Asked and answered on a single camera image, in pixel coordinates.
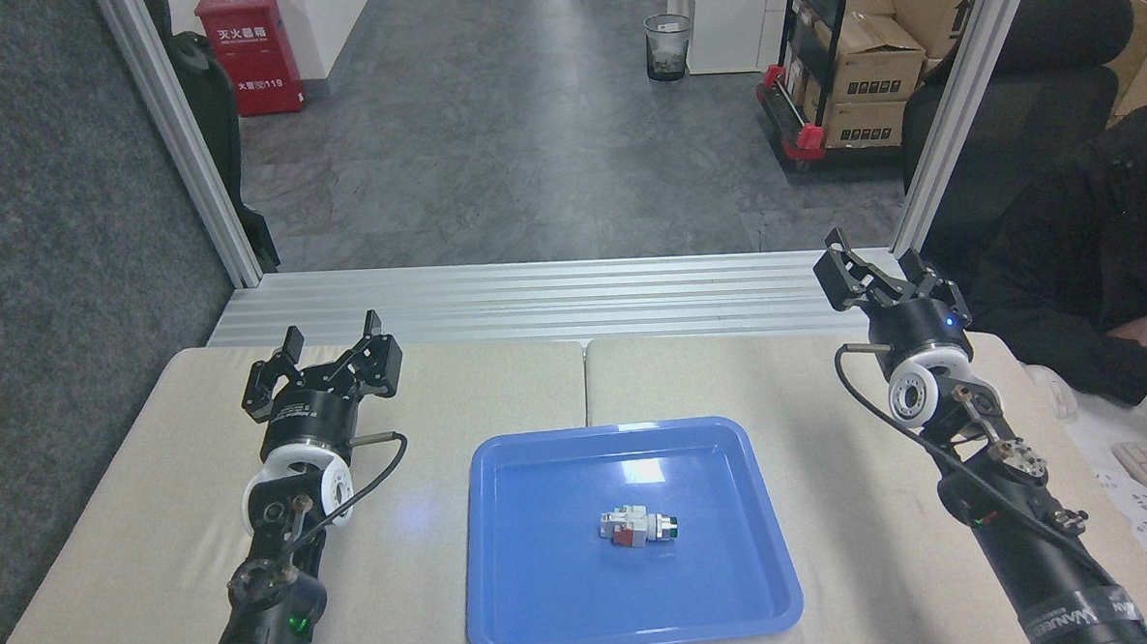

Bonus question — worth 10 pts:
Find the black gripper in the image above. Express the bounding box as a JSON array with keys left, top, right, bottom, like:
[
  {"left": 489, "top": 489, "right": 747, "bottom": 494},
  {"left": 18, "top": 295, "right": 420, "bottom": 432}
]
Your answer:
[
  {"left": 811, "top": 222, "right": 977, "bottom": 378},
  {"left": 237, "top": 308, "right": 408, "bottom": 466}
]

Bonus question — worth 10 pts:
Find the white push button switch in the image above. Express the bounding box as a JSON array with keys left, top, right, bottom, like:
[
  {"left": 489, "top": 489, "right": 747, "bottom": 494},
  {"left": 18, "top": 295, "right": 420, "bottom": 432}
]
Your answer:
[{"left": 597, "top": 504, "right": 684, "bottom": 552}]

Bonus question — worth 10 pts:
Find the blue plastic tray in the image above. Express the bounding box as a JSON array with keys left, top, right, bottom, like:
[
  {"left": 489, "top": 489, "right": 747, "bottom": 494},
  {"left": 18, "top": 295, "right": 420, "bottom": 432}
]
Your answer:
[{"left": 458, "top": 412, "right": 807, "bottom": 644}]

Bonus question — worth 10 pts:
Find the flat cardboard box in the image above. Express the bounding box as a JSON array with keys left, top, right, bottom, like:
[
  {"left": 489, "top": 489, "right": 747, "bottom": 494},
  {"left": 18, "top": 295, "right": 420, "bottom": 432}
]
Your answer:
[{"left": 820, "top": 100, "right": 908, "bottom": 151}]

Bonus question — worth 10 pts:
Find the black cart with red corners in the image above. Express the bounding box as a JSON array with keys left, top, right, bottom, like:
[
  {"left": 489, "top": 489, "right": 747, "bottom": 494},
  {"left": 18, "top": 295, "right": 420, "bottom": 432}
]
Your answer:
[{"left": 751, "top": 0, "right": 926, "bottom": 175}]

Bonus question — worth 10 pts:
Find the person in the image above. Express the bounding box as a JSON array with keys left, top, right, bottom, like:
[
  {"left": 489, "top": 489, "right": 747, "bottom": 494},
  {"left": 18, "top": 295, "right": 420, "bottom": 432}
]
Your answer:
[{"left": 956, "top": 103, "right": 1147, "bottom": 447}]

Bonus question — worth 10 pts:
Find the white round object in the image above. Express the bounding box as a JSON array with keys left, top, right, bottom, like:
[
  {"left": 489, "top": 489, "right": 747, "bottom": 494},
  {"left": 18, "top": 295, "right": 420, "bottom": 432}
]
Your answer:
[{"left": 1020, "top": 363, "right": 1080, "bottom": 425}]

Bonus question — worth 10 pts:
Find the cardboard box with black print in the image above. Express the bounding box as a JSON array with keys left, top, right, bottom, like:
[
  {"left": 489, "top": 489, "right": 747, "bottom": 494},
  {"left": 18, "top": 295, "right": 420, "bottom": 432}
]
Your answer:
[{"left": 814, "top": 11, "right": 929, "bottom": 107}]

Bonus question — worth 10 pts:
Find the black office chair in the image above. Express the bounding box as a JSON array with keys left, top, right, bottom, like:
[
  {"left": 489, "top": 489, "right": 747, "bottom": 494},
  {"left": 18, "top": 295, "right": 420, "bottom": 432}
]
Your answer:
[{"left": 896, "top": 0, "right": 1147, "bottom": 289}]

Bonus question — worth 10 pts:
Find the grey felt partition panel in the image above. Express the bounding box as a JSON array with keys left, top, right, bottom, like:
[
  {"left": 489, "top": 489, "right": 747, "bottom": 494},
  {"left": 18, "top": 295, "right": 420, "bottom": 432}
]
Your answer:
[{"left": 0, "top": 0, "right": 251, "bottom": 644}]

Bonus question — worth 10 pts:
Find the large plain cardboard box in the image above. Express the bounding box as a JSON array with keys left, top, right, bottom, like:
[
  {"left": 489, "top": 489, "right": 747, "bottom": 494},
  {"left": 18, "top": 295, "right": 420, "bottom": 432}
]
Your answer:
[{"left": 884, "top": 0, "right": 994, "bottom": 63}]

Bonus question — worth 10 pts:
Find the white cabinet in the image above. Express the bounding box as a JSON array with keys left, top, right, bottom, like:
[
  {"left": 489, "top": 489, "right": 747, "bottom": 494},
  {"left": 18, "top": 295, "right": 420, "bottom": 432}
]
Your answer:
[{"left": 666, "top": 0, "right": 778, "bottom": 76}]

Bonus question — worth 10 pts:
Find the mesh waste bin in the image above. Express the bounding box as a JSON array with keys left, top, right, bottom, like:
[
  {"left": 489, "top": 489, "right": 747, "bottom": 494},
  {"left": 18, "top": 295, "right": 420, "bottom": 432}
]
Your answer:
[{"left": 643, "top": 13, "right": 695, "bottom": 83}]

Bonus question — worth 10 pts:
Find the red fire extinguisher box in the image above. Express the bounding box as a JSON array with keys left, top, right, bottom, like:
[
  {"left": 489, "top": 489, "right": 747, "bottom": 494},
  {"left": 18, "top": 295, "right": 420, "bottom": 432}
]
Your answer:
[{"left": 194, "top": 0, "right": 307, "bottom": 120}]

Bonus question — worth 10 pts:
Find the white power strip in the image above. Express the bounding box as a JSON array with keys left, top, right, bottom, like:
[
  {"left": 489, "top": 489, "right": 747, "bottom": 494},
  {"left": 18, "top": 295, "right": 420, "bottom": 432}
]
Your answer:
[{"left": 1088, "top": 466, "right": 1147, "bottom": 558}]

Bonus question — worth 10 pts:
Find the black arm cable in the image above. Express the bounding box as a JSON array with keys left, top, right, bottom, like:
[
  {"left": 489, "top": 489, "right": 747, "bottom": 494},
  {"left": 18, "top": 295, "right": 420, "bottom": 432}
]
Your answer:
[
  {"left": 834, "top": 332, "right": 1121, "bottom": 603},
  {"left": 286, "top": 431, "right": 414, "bottom": 550}
]

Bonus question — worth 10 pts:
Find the silver aluminium post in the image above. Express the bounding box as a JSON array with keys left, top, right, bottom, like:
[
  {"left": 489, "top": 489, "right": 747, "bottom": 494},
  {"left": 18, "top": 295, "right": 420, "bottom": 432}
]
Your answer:
[
  {"left": 881, "top": 0, "right": 1053, "bottom": 257},
  {"left": 95, "top": 0, "right": 264, "bottom": 295}
]

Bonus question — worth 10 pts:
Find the ribbed aluminium frame bed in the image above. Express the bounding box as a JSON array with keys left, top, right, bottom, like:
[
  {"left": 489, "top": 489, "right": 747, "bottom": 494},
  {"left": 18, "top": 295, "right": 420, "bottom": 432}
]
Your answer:
[{"left": 204, "top": 246, "right": 910, "bottom": 361}]

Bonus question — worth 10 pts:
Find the black chair behind post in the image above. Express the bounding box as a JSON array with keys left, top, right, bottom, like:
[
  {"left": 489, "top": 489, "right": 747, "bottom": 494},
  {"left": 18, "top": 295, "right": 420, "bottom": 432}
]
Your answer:
[{"left": 141, "top": 0, "right": 281, "bottom": 278}]

